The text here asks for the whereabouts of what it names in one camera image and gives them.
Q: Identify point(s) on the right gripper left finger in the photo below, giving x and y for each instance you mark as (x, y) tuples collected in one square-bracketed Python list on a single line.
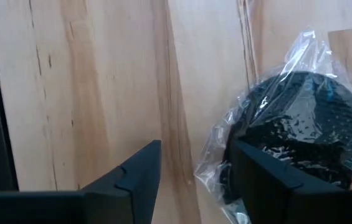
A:
[(126, 193)]

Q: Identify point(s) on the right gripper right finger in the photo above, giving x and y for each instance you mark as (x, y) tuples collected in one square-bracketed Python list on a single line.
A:
[(272, 199)]

